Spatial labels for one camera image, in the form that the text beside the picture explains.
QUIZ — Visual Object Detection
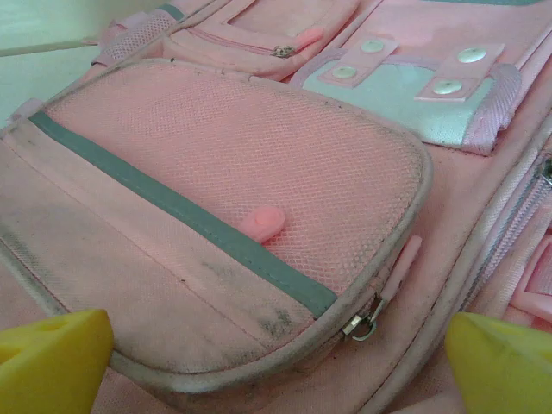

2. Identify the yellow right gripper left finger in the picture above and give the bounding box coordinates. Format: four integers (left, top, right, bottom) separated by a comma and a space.
0, 307, 116, 414

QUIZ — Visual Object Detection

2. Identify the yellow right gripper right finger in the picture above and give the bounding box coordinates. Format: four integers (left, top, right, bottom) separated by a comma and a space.
443, 311, 552, 414

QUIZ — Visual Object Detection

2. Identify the pink backpack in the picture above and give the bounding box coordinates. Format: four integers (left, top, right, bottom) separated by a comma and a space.
0, 0, 552, 414

